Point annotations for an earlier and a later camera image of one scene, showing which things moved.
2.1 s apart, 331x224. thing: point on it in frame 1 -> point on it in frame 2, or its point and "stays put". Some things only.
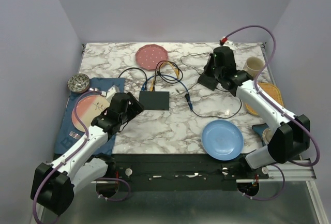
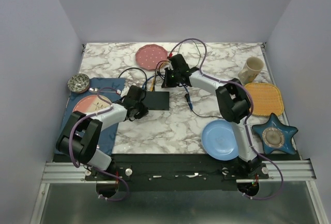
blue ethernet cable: (143, 85) stays put
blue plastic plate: (222, 139) stays put
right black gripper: (207, 70) -> (166, 83)
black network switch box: (151, 100) stays put
